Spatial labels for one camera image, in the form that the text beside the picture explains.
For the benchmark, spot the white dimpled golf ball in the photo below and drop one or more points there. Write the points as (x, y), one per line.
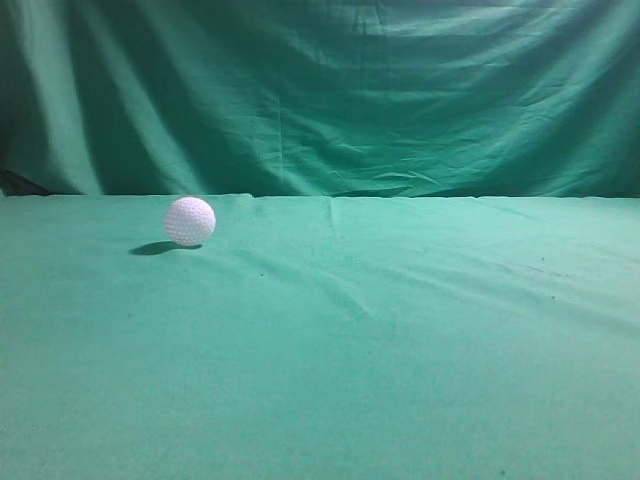
(190, 221)

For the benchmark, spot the green table cloth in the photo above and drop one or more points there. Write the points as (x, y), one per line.
(321, 338)

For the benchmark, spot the green backdrop cloth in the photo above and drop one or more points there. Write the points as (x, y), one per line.
(328, 98)

